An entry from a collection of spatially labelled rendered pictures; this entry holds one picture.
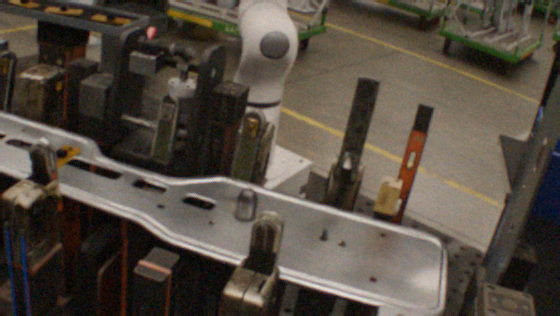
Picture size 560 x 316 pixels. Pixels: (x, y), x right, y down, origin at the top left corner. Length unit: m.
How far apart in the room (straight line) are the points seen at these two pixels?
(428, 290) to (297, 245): 0.21
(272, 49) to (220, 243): 0.56
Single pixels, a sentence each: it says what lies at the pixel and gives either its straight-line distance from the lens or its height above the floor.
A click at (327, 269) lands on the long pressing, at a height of 1.00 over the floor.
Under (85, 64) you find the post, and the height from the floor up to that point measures 1.10.
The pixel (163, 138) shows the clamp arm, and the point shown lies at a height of 1.03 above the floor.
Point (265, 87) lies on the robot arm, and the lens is 1.41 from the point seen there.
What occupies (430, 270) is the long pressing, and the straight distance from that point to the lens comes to 0.93.
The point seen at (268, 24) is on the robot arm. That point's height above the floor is 1.19.
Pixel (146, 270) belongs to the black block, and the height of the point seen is 0.99.
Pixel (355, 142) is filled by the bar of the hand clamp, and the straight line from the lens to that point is 1.02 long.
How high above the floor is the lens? 1.49
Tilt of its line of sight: 25 degrees down
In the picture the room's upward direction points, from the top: 11 degrees clockwise
